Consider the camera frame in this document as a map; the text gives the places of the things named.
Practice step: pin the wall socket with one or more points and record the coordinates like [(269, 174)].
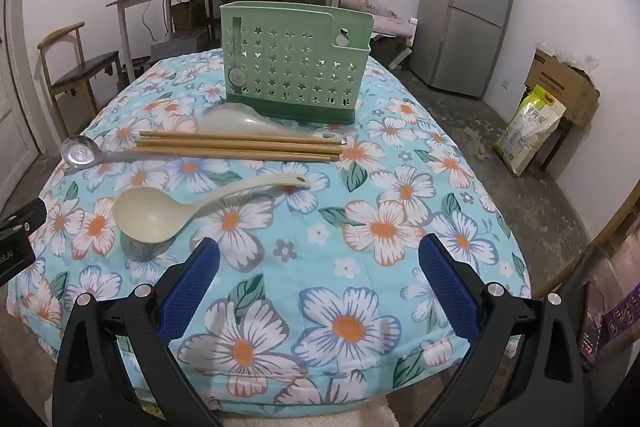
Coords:
[(505, 82)]

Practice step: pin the bundle of wooden chopsticks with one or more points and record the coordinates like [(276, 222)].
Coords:
[(225, 148)]

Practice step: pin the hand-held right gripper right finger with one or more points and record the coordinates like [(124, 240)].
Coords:
[(447, 289)]

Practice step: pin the purple patterned box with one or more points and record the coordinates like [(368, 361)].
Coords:
[(622, 317)]

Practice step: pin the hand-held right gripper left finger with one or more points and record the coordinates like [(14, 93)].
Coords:
[(192, 289)]

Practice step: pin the grey plastic-wrapped box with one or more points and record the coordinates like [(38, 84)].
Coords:
[(182, 43)]

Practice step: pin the pink floral roll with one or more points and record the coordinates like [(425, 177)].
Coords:
[(380, 19)]

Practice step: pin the pale rice paddle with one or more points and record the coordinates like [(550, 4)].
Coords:
[(235, 119)]

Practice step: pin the green perforated utensil holder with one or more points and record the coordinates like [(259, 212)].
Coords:
[(290, 57)]

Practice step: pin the large cardboard box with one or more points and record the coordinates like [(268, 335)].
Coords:
[(555, 87)]

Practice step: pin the small metal ladle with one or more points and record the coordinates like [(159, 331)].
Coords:
[(77, 153)]

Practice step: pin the beige plastic soup ladle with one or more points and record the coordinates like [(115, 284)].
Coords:
[(145, 213)]

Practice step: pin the floral blue blanket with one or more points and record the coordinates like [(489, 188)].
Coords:
[(325, 267)]

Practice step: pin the wooden armchair frame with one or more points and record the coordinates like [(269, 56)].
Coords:
[(585, 247)]

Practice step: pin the silver refrigerator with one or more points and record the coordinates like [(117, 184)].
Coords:
[(460, 7)]

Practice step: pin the green and white rice bag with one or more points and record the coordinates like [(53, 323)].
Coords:
[(530, 132)]

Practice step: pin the wooden chair with dark seat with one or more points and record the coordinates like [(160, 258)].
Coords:
[(85, 67)]

